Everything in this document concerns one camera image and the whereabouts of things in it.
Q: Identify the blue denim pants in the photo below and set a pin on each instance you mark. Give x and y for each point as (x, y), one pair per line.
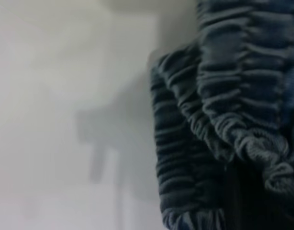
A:
(233, 83)

